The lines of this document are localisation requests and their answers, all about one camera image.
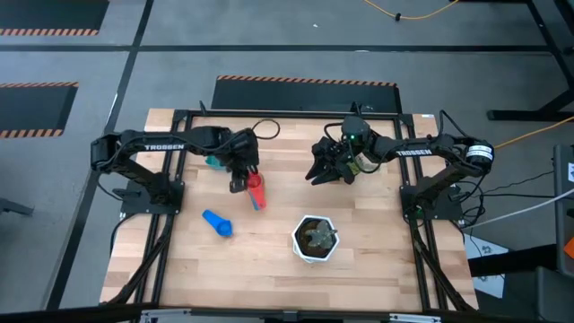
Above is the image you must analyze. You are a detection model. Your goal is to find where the medium blue measuring cup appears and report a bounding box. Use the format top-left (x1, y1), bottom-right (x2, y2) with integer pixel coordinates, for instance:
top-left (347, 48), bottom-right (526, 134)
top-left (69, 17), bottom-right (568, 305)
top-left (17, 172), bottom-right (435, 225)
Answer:
top-left (201, 208), bottom-right (235, 239)

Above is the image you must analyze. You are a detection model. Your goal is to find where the white paper sheet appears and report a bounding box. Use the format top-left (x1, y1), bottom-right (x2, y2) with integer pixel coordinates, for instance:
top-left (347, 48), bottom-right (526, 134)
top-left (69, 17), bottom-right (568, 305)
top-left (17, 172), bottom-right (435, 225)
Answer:
top-left (463, 232), bottom-right (507, 300)

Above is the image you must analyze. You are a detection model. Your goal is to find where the black aluminium table frame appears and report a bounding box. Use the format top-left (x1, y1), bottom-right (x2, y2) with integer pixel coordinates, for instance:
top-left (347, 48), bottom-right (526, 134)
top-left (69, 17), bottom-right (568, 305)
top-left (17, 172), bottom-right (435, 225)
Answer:
top-left (100, 100), bottom-right (479, 316)

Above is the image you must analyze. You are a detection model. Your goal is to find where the white hexagonal planter pot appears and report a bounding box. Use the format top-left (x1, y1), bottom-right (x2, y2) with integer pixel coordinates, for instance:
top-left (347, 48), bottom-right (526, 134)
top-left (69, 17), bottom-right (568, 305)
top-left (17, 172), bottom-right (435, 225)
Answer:
top-left (291, 214), bottom-right (341, 264)

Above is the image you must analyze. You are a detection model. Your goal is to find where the grey equipment cabinet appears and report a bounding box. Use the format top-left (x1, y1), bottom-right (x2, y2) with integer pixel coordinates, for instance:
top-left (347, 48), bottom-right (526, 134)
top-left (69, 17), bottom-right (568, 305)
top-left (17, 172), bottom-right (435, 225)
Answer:
top-left (552, 143), bottom-right (574, 275)

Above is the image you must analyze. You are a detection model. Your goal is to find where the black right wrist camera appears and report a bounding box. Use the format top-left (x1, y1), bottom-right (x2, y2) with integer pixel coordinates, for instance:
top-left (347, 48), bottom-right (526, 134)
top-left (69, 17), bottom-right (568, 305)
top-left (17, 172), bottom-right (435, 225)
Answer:
top-left (340, 115), bottom-right (372, 148)

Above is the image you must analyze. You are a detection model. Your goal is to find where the teal plastic basket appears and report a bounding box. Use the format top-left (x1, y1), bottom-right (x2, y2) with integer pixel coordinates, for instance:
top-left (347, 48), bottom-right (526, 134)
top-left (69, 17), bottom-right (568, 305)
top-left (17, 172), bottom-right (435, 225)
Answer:
top-left (204, 153), bottom-right (230, 172)

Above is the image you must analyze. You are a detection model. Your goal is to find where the black neighbouring table leg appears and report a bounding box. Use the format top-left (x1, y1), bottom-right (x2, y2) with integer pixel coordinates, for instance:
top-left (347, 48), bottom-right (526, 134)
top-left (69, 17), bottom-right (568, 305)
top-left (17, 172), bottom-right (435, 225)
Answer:
top-left (487, 0), bottom-right (574, 123)

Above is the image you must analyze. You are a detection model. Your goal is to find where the green succulent plant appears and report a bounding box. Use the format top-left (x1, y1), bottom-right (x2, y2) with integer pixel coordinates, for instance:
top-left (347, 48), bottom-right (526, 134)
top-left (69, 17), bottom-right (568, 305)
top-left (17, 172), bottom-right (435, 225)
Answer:
top-left (306, 220), bottom-right (339, 249)

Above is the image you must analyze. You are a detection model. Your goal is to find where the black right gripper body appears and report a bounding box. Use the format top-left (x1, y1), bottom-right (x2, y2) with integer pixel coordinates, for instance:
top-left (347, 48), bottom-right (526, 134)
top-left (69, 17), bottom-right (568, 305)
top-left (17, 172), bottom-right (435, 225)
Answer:
top-left (315, 134), bottom-right (374, 185)

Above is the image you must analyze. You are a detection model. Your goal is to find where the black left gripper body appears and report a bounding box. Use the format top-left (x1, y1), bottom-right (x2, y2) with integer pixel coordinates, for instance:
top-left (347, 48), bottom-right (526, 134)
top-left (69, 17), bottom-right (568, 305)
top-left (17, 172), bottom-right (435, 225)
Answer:
top-left (223, 128), bottom-right (262, 179)

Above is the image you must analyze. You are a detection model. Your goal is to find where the black hazard-striped floor mat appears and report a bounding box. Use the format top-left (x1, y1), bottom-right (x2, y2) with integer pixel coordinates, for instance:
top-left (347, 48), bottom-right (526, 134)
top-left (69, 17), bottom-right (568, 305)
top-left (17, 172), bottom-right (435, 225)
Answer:
top-left (0, 0), bottom-right (110, 38)
top-left (0, 81), bottom-right (80, 140)
top-left (210, 74), bottom-right (401, 114)

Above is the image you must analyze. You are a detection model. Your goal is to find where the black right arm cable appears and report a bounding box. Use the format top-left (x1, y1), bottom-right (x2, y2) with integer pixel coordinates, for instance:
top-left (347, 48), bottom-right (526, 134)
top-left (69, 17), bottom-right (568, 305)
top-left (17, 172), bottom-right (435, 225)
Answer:
top-left (438, 109), bottom-right (468, 141)

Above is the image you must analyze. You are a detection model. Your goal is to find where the white planter saucer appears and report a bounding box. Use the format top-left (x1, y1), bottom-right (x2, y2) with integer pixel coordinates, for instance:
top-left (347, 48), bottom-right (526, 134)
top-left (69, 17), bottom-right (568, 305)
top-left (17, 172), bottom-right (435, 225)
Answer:
top-left (291, 244), bottom-right (320, 266)

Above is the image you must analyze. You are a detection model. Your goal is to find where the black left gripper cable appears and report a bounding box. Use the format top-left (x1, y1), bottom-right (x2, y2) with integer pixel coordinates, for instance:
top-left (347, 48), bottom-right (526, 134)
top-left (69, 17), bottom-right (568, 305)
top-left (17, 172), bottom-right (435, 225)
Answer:
top-left (250, 118), bottom-right (282, 141)

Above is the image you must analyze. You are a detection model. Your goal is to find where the white floor cable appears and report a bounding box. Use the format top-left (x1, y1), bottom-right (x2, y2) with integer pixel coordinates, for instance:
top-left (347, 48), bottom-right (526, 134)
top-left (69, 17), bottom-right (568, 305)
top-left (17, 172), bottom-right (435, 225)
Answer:
top-left (460, 187), bottom-right (574, 231)

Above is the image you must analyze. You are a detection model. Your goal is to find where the yellow floor cable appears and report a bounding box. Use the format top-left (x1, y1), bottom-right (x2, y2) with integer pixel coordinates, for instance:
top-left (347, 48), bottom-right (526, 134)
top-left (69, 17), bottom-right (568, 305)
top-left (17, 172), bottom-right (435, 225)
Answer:
top-left (361, 0), bottom-right (462, 22)
top-left (492, 115), bottom-right (574, 150)

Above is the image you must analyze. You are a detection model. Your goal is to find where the red measuring cup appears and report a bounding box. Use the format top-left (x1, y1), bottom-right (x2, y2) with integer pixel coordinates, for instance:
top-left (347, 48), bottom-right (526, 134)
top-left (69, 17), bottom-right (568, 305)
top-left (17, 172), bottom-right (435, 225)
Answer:
top-left (245, 171), bottom-right (268, 213)

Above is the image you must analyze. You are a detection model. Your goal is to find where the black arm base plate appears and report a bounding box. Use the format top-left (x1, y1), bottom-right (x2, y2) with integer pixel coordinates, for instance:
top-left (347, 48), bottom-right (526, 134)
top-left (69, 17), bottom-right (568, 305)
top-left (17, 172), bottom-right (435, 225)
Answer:
top-left (399, 184), bottom-right (465, 222)
top-left (119, 179), bottom-right (187, 216)

